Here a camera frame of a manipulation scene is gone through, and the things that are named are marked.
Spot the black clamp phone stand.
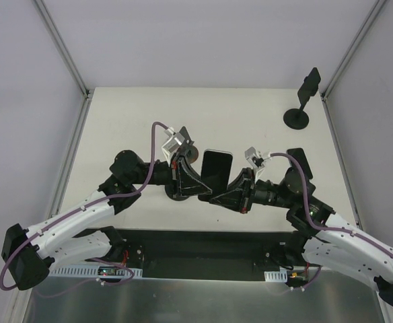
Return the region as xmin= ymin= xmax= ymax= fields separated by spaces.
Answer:
xmin=164 ymin=185 xmax=190 ymax=202
xmin=283 ymin=67 xmax=322 ymax=131

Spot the white-edged black phone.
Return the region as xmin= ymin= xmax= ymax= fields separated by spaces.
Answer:
xmin=201 ymin=149 xmax=233 ymax=194

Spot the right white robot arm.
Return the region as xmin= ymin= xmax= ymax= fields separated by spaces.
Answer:
xmin=200 ymin=166 xmax=393 ymax=307

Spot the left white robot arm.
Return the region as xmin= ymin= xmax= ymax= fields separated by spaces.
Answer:
xmin=0 ymin=150 xmax=213 ymax=291

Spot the grey stand with wooden base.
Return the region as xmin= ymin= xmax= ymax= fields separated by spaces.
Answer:
xmin=178 ymin=126 xmax=199 ymax=164

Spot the blue-edged black phone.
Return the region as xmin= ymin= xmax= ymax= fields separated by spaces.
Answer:
xmin=287 ymin=147 xmax=314 ymax=180

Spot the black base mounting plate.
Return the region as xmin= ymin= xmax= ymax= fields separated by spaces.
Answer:
xmin=83 ymin=228 xmax=362 ymax=280

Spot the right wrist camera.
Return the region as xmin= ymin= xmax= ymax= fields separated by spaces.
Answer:
xmin=244 ymin=147 xmax=271 ymax=182

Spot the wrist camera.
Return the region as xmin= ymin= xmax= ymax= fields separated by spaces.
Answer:
xmin=244 ymin=147 xmax=271 ymax=182
xmin=161 ymin=127 xmax=188 ymax=163

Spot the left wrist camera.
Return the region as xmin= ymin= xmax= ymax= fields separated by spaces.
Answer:
xmin=161 ymin=127 xmax=188 ymax=163

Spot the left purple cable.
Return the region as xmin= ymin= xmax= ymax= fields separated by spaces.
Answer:
xmin=0 ymin=121 xmax=170 ymax=290

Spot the right white cable duct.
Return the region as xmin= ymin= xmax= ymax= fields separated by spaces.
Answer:
xmin=264 ymin=267 xmax=310 ymax=283

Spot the white cable duct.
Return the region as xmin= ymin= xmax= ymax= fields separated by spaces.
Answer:
xmin=49 ymin=264 xmax=143 ymax=279
xmin=264 ymin=267 xmax=310 ymax=283

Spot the left white cable duct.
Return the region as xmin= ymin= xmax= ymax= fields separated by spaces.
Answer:
xmin=49 ymin=264 xmax=143 ymax=279

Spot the aluminium frame post left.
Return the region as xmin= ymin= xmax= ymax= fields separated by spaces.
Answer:
xmin=33 ymin=0 xmax=95 ymax=100

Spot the aluminium frame post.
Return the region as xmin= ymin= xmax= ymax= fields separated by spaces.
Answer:
xmin=320 ymin=0 xmax=391 ymax=102
xmin=33 ymin=0 xmax=95 ymax=100

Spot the aluminium frame post right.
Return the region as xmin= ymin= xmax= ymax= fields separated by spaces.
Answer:
xmin=320 ymin=0 xmax=391 ymax=102

